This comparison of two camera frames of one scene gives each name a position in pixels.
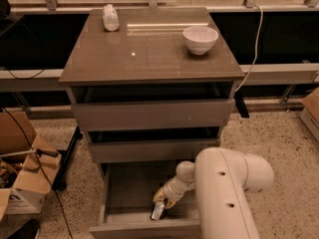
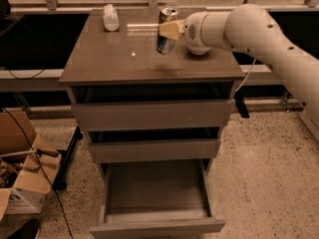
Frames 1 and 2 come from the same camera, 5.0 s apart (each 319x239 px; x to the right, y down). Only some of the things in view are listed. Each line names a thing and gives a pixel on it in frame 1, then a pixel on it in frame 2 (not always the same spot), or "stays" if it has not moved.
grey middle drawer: [151, 145] stays
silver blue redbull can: [158, 209] -> [166, 45]
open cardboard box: [27, 167] stays
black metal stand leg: [60, 182] stays
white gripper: [169, 192] -> [192, 34]
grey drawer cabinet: [151, 89] stays
